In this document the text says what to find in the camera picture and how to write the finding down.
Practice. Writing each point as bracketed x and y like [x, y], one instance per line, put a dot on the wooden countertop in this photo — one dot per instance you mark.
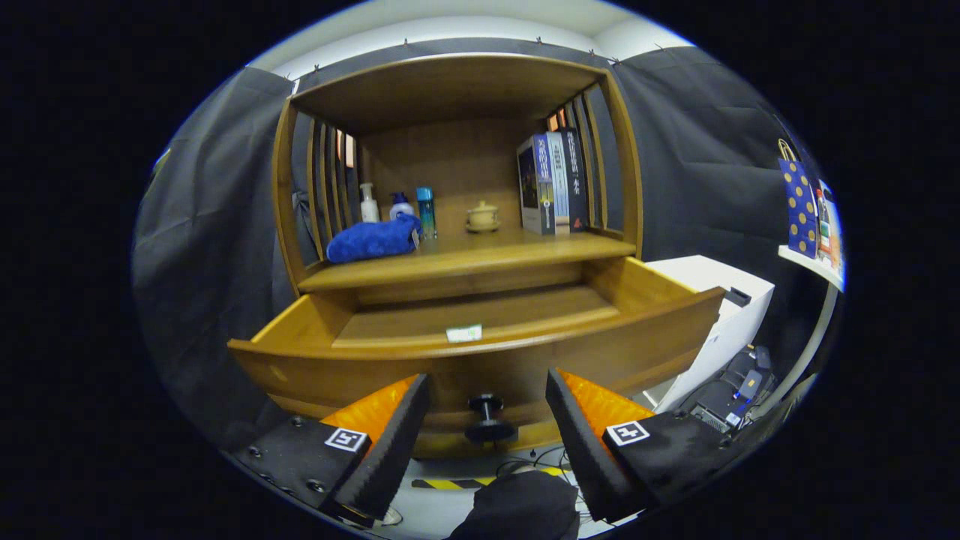
[487, 251]

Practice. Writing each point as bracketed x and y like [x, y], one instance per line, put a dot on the blue transparent bottle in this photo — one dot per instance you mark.
[427, 214]

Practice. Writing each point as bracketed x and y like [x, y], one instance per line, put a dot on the white lotion bottle blue cap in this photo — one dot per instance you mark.
[401, 208]

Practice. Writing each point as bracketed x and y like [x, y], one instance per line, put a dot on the wooden drawer with black knob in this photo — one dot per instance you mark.
[525, 364]

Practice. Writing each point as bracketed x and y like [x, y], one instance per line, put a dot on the white box unit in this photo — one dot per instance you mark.
[712, 330]

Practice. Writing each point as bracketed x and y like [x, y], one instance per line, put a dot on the red label drink bottle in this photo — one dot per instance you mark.
[823, 225]

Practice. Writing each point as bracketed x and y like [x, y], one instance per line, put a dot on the yellow black floor tape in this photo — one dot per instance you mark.
[450, 484]

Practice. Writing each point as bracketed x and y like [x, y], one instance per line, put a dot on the light blue spine book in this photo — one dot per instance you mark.
[560, 180]

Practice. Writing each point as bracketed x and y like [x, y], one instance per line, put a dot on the blue folded towel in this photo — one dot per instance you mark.
[371, 240]

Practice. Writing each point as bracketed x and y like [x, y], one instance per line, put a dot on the white round side table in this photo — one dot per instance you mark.
[814, 266]

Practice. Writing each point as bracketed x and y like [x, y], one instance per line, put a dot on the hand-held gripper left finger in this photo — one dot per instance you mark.
[390, 450]

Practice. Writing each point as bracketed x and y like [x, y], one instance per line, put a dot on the white pump bottle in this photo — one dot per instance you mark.
[369, 208]

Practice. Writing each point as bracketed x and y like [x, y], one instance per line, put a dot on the black electronic equipment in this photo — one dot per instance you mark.
[731, 394]

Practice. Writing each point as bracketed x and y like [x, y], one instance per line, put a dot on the person's dark clothed knee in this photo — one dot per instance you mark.
[517, 510]

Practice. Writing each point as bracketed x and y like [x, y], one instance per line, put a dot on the white cosmetic tube green print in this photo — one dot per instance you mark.
[463, 333]

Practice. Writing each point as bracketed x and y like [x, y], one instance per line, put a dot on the wooden cabinet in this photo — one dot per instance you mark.
[450, 165]

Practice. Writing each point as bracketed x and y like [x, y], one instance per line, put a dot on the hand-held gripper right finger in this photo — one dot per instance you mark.
[581, 450]

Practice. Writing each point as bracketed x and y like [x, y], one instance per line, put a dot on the small black device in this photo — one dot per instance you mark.
[737, 297]

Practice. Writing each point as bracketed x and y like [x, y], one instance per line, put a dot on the beige lidded teacup with saucer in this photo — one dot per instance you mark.
[482, 217]

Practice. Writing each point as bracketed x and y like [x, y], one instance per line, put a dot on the blue gold-dotted gift bag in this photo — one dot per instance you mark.
[799, 206]

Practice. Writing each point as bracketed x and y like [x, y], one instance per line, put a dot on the white book with dark cover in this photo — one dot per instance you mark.
[529, 187]

